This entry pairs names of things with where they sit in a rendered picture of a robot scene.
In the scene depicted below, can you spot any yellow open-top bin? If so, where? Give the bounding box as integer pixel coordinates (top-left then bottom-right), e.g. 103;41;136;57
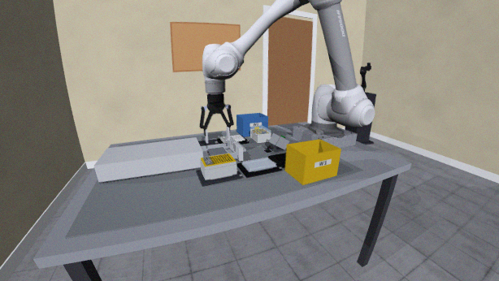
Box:
285;139;341;185

